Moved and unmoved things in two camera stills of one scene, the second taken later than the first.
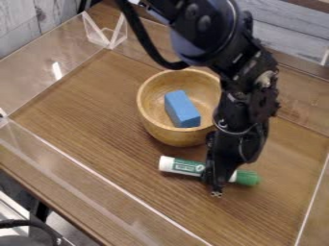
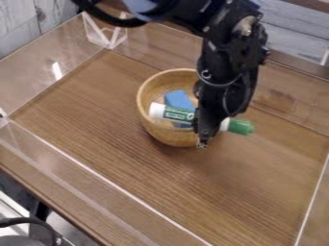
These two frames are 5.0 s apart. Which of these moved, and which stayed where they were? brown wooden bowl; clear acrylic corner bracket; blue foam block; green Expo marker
Moved: green Expo marker
Stayed: blue foam block; clear acrylic corner bracket; brown wooden bowl
